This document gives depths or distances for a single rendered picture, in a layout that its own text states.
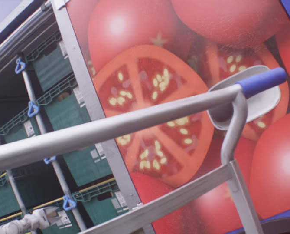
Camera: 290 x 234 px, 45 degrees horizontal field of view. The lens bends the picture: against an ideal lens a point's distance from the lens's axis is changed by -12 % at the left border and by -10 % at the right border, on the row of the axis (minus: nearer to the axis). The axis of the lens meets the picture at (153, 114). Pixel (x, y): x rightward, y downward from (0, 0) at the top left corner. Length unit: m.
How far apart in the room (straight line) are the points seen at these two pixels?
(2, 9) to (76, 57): 0.70
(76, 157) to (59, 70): 0.46
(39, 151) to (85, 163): 1.53
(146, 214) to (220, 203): 0.89
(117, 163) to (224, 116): 0.51
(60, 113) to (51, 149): 1.58
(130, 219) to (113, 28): 1.14
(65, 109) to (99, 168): 0.35
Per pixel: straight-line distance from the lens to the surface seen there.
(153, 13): 1.51
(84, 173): 1.97
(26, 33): 2.08
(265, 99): 1.36
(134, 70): 1.53
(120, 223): 0.55
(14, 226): 1.70
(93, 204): 1.97
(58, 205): 2.11
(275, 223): 1.42
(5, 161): 0.40
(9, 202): 2.52
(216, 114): 1.36
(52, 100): 2.01
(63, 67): 2.00
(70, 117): 1.96
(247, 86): 0.71
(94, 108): 1.65
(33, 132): 2.18
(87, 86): 1.67
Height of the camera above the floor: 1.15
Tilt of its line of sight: 7 degrees up
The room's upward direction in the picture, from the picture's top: 23 degrees counter-clockwise
